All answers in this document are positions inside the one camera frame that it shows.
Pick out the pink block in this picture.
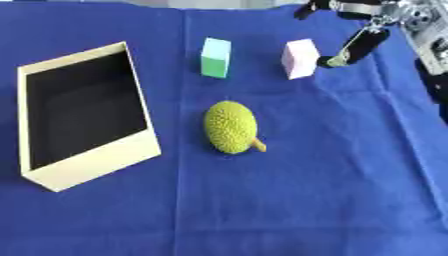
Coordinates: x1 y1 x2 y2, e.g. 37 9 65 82
280 38 322 81

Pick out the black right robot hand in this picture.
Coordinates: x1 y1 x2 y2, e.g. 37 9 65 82
292 0 406 69

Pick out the tan box with black inside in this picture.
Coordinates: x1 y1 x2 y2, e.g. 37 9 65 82
15 41 163 193

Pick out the green block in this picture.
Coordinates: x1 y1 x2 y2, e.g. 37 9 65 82
199 37 233 80

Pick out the green toy durian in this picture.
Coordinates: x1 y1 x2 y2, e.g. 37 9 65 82
201 100 270 155

